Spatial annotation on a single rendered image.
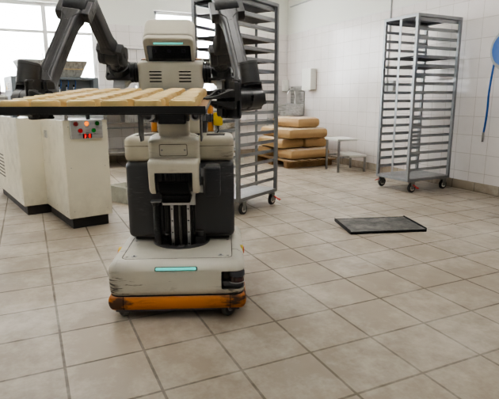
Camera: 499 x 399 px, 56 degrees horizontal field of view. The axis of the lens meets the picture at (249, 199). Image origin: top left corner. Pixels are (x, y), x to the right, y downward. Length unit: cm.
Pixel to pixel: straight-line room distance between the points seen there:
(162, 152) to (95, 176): 182
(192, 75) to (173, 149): 33
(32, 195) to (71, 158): 81
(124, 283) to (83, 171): 179
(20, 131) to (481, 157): 451
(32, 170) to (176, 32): 270
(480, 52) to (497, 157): 111
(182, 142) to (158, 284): 65
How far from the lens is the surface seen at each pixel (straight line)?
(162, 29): 208
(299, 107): 830
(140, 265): 220
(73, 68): 461
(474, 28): 580
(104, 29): 191
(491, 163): 555
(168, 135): 214
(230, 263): 217
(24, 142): 446
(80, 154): 385
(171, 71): 210
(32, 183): 451
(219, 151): 236
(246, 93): 129
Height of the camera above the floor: 100
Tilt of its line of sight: 12 degrees down
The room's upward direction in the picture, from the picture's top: straight up
